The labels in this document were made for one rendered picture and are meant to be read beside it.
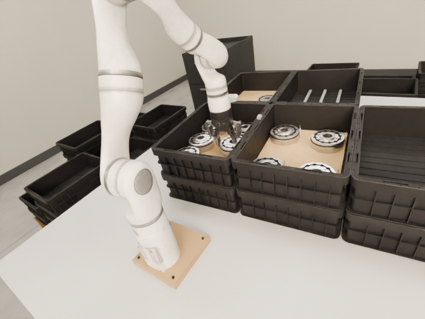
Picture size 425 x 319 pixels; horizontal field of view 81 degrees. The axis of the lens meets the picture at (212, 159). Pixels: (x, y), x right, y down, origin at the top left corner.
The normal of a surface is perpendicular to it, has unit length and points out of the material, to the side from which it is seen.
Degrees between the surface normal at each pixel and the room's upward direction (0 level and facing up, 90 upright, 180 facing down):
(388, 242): 90
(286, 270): 0
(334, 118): 90
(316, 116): 90
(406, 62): 90
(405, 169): 0
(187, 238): 2
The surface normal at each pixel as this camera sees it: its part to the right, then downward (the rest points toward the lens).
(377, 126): -0.46, 0.56
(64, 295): -0.18, -0.81
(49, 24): 0.82, 0.18
